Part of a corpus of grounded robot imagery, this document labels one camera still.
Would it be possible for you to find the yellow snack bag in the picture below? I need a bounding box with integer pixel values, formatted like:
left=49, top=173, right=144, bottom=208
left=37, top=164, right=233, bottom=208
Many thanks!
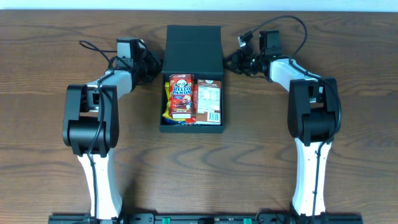
left=162, top=82, right=185, bottom=125

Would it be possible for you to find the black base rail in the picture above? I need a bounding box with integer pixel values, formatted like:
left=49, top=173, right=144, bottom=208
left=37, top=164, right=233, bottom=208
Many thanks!
left=48, top=213, right=363, bottom=224

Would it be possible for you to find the brown white carton box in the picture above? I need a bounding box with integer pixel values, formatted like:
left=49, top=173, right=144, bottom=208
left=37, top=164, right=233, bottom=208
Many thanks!
left=195, top=79, right=221, bottom=125

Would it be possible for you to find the red Hello Panda box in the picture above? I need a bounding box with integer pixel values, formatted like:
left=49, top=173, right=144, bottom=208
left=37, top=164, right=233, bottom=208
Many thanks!
left=169, top=74, right=194, bottom=119

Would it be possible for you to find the red snack bag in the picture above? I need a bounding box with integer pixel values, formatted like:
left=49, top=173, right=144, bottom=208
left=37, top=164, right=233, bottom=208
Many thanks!
left=185, top=85, right=198, bottom=125

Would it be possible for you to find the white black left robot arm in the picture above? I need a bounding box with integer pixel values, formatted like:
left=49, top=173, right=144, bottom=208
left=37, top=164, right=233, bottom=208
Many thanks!
left=63, top=52, right=162, bottom=223

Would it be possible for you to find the dark green cardboard box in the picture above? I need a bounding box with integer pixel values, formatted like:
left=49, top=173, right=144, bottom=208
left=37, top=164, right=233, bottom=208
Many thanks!
left=159, top=24, right=225, bottom=134

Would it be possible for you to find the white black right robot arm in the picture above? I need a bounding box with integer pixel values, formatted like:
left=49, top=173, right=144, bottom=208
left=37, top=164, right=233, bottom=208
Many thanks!
left=223, top=50, right=342, bottom=222

